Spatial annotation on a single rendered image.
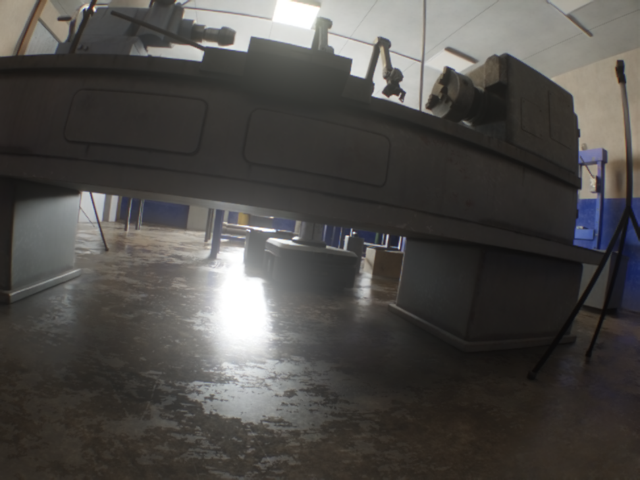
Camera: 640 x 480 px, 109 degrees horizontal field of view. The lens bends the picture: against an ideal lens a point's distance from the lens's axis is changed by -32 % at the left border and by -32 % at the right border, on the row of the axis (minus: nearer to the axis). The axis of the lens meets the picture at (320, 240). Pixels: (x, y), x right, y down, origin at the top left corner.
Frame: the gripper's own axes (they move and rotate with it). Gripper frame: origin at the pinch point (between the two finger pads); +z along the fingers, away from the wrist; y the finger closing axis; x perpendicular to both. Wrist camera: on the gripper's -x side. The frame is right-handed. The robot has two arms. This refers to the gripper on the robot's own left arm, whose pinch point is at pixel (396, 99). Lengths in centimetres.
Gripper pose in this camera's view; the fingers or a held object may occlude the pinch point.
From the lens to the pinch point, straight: 208.7
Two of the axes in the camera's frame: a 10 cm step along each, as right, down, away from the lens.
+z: 0.3, 8.9, -4.5
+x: -3.4, 4.4, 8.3
